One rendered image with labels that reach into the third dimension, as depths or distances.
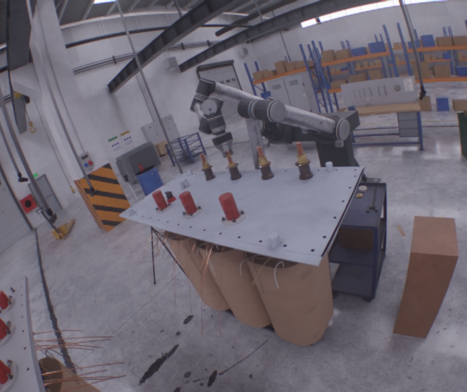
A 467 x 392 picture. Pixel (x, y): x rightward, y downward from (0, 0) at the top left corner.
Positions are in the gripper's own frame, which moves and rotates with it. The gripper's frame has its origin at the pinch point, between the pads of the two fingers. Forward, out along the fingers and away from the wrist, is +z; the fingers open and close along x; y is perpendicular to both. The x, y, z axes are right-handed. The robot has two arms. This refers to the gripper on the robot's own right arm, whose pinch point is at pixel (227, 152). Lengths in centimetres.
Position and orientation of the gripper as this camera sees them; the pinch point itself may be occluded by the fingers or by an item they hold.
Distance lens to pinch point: 166.2
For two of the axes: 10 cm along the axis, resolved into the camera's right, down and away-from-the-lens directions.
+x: 8.2, -4.6, 3.4
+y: 4.7, 2.2, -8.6
